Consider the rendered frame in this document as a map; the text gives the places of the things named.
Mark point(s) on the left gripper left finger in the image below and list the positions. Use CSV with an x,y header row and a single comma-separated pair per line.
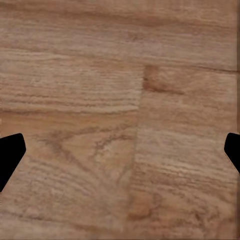
x,y
12,149

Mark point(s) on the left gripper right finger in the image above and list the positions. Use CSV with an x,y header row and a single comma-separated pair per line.
x,y
232,149

